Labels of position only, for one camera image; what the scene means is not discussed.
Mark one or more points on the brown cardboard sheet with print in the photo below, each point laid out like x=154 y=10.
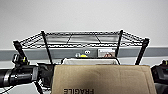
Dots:
x=106 y=80

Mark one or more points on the white box with picture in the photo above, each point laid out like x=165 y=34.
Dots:
x=106 y=50

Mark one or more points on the long grey wall band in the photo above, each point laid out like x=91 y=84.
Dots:
x=156 y=52

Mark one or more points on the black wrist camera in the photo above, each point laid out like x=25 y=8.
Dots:
x=20 y=60

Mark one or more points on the yellow toy with eyes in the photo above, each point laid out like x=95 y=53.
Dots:
x=82 y=54

